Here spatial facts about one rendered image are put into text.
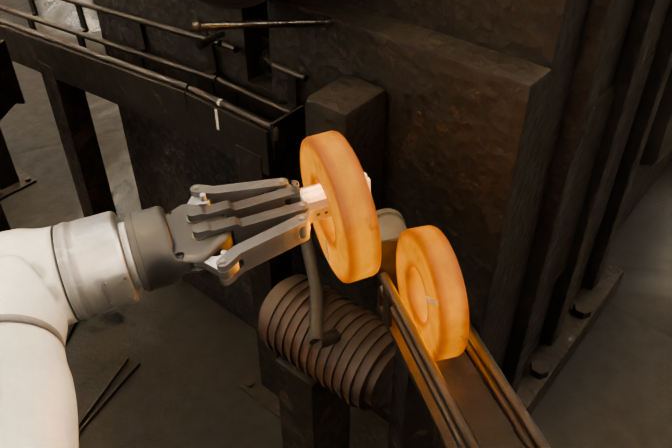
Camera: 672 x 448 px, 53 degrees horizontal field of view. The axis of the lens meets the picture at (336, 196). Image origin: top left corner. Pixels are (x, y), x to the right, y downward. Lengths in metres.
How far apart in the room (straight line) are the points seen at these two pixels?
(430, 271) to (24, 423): 0.41
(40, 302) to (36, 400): 0.10
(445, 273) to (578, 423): 0.93
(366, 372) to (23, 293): 0.51
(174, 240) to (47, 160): 1.78
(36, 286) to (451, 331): 0.41
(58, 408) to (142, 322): 1.23
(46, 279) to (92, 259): 0.04
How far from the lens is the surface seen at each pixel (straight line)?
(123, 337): 1.75
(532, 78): 0.89
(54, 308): 0.62
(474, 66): 0.90
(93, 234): 0.63
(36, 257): 0.63
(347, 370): 0.98
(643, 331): 1.84
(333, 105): 0.94
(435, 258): 0.73
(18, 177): 2.35
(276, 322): 1.03
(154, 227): 0.63
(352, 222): 0.62
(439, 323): 0.74
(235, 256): 0.61
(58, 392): 0.56
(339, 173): 0.62
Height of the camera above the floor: 1.28
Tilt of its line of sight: 38 degrees down
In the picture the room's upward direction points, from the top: straight up
